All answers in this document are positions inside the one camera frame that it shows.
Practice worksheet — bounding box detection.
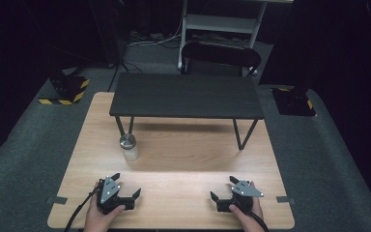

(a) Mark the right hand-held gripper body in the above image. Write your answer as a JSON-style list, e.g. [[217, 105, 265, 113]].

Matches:
[[216, 179, 265, 214]]

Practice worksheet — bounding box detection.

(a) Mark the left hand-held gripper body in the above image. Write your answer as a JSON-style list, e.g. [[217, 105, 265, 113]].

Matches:
[[96, 175, 135, 216]]

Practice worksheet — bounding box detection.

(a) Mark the glass jar with metal lid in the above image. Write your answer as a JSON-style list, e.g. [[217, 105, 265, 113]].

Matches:
[[119, 132, 140, 162]]

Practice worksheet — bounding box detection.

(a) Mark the person's left hand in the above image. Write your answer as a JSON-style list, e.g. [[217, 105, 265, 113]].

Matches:
[[82, 181, 127, 232]]

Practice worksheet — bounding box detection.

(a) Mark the person's right hand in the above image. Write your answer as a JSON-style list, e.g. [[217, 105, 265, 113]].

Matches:
[[228, 180, 267, 232]]

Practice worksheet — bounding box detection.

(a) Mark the grey tape strip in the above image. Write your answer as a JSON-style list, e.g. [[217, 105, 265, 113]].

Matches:
[[275, 195, 297, 206], [45, 195, 69, 206]]

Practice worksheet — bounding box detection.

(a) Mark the small black table shelf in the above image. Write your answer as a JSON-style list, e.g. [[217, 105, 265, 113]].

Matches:
[[108, 72, 266, 151]]

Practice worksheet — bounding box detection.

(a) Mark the stand base with hazard tape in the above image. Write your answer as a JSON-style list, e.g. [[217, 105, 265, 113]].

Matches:
[[271, 85, 318, 117], [38, 73, 91, 106]]

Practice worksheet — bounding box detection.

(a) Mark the black chair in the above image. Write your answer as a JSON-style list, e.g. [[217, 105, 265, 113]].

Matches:
[[180, 41, 262, 78]]

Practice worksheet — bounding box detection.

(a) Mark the white metal stand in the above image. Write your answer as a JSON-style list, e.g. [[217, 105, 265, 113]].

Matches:
[[177, 0, 295, 77]]

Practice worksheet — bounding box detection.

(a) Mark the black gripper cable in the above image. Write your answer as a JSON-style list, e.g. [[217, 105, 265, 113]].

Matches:
[[63, 183, 104, 232], [238, 201, 271, 232]]

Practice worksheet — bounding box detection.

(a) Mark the black floor cable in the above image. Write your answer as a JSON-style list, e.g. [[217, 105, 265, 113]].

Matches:
[[107, 60, 144, 93]]

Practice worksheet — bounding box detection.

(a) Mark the white floor cable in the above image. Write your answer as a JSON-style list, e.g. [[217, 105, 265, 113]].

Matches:
[[127, 17, 184, 48]]

